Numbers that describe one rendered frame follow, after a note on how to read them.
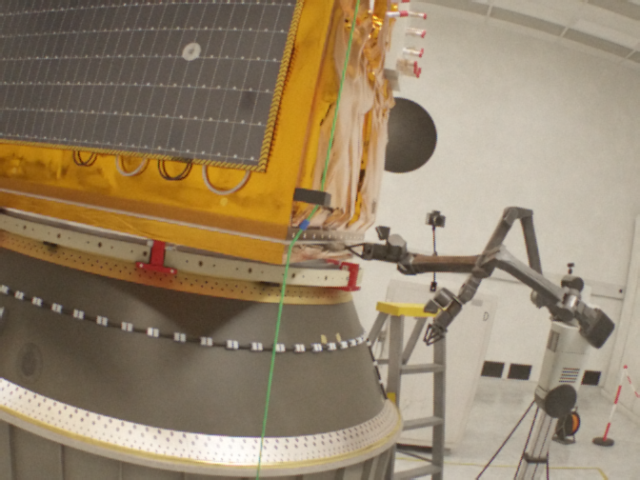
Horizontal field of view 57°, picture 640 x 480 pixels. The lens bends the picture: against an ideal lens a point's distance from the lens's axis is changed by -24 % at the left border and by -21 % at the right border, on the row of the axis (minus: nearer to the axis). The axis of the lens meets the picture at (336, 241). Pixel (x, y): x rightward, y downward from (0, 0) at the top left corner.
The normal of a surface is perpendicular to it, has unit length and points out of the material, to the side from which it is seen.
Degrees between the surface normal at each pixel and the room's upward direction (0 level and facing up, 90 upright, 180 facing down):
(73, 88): 90
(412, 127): 90
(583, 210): 90
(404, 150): 90
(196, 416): 62
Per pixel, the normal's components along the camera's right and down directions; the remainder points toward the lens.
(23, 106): -0.12, 0.00
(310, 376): 0.76, -0.33
